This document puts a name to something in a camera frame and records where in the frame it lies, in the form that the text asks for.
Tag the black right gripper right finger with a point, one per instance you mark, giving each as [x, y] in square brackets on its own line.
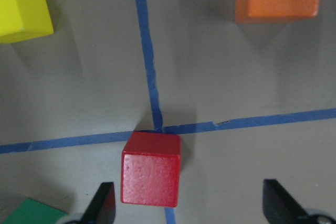
[279, 206]

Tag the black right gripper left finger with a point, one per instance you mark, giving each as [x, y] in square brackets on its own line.
[102, 207]

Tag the red wooden block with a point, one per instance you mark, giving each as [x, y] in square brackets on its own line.
[150, 169]

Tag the green wooden block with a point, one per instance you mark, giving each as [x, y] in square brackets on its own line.
[32, 211]

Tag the yellow wooden block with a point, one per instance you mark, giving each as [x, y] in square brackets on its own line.
[24, 20]

